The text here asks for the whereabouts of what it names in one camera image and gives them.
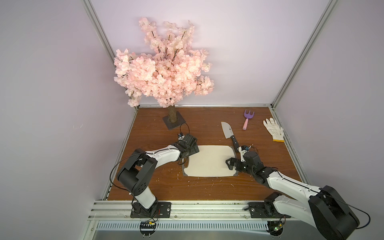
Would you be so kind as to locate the white work glove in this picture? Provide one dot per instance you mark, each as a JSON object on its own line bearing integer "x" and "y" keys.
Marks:
{"x": 276, "y": 131}

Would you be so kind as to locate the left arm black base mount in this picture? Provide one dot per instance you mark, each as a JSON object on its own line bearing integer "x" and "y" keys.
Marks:
{"x": 157, "y": 210}

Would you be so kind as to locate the aluminium front rail frame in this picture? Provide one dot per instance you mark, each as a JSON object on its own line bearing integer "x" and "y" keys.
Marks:
{"x": 203, "y": 220}

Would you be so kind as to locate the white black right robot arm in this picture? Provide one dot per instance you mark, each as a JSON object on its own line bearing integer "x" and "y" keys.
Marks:
{"x": 322, "y": 208}

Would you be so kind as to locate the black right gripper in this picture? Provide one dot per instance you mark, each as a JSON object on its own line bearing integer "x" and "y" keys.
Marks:
{"x": 237, "y": 164}

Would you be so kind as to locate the white grey-rimmed cutting board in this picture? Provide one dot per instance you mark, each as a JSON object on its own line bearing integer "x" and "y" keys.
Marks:
{"x": 210, "y": 162}

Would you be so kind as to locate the black-handled kitchen knife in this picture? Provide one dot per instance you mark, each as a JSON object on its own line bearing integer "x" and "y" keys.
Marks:
{"x": 229, "y": 134}

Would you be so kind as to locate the pink artificial blossom tree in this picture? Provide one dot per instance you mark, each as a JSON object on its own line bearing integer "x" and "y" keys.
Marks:
{"x": 171, "y": 73}

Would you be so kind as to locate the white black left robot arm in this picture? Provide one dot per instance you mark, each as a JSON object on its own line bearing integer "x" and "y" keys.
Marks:
{"x": 136, "y": 174}

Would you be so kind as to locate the purple pink garden fork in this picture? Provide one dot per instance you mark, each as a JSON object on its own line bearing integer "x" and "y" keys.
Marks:
{"x": 248, "y": 115}

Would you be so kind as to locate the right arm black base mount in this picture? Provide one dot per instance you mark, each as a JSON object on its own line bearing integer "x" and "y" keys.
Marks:
{"x": 265, "y": 209}

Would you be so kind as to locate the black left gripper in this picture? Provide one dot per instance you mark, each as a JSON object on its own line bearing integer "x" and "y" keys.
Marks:
{"x": 193, "y": 151}

